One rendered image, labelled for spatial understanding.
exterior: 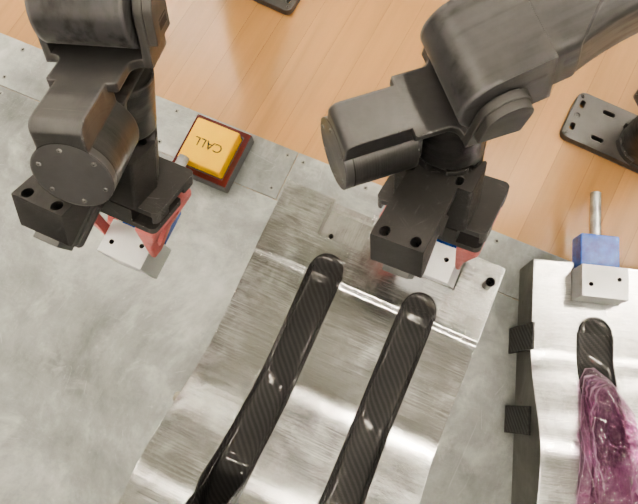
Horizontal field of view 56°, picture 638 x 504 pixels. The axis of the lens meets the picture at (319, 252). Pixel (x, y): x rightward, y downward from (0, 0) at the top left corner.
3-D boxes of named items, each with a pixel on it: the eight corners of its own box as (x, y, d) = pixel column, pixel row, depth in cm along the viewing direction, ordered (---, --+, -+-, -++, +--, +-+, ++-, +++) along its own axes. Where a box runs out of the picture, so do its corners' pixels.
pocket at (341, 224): (333, 208, 71) (333, 197, 67) (375, 225, 70) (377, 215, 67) (318, 242, 70) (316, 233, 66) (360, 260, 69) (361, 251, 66)
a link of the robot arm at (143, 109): (141, 170, 48) (136, 98, 42) (69, 156, 47) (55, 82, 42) (165, 117, 52) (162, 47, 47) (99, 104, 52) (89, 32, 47)
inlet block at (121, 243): (171, 157, 67) (156, 137, 62) (210, 173, 67) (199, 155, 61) (116, 261, 65) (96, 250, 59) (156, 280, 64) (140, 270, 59)
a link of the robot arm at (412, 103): (351, 221, 47) (370, 154, 35) (314, 127, 49) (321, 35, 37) (485, 178, 48) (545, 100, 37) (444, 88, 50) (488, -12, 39)
